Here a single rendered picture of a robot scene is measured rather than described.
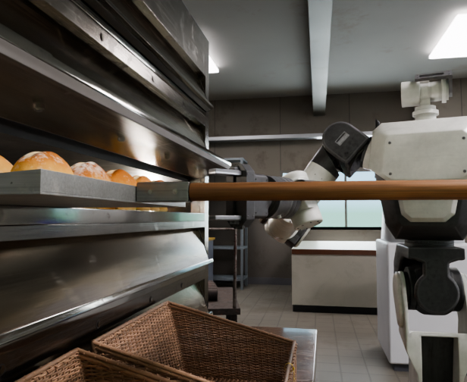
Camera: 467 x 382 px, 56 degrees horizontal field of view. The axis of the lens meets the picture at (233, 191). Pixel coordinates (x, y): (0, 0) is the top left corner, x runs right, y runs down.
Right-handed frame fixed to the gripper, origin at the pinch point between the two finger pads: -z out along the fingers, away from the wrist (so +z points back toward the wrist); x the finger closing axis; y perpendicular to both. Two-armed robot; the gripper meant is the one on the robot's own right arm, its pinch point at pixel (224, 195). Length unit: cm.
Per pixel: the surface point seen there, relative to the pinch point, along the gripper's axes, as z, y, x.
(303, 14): 319, -214, 213
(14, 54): -33.8, -9.5, 19.9
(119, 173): -17.9, -6.3, 3.2
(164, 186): -13.2, -0.3, 0.8
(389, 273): 268, -99, -46
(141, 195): -15.4, -3.5, -0.5
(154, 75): 34, -72, 47
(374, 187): 5.9, 26.7, 0.4
